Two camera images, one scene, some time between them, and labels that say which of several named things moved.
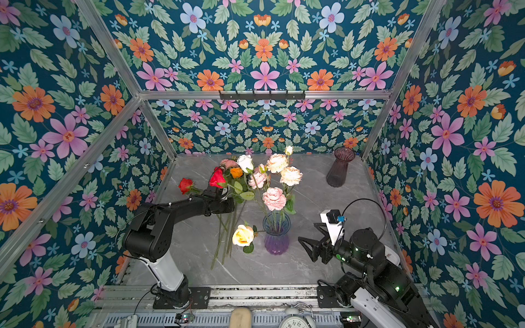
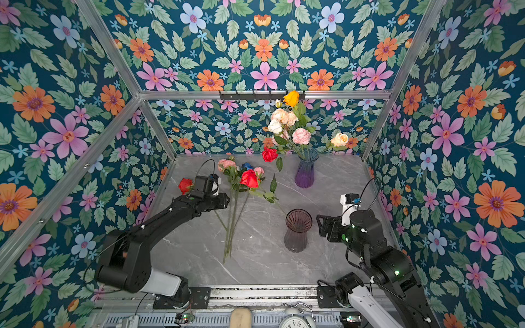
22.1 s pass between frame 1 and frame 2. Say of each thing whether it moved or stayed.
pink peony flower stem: moved
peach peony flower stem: moved
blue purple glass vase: moved
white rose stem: moved
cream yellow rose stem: moved
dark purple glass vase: moved
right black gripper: moved
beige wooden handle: stayed
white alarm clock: stayed
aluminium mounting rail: stayed
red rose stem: moved
